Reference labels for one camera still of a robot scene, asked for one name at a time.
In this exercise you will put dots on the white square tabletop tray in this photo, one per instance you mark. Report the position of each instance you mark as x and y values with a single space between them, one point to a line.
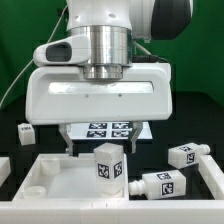
59 176

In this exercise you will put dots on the small white cube block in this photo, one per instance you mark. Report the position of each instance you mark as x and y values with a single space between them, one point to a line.
26 134

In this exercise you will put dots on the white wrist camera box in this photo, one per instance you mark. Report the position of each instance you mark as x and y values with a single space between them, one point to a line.
69 51

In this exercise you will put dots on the white marker sheet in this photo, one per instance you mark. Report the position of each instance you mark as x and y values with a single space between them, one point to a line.
100 130

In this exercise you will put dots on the white left fence block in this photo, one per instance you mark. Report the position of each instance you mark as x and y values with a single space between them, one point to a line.
5 169

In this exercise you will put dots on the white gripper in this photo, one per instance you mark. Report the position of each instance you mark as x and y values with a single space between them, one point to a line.
61 95

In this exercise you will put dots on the white front fence rail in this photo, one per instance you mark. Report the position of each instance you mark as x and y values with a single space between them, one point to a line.
112 212

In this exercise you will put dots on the white right fence rail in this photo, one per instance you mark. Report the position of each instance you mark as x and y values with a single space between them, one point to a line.
212 175

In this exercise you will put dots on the white fence rail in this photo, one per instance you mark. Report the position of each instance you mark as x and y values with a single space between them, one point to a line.
112 212
212 175

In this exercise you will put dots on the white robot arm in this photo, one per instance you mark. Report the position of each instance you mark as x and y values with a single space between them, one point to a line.
92 74

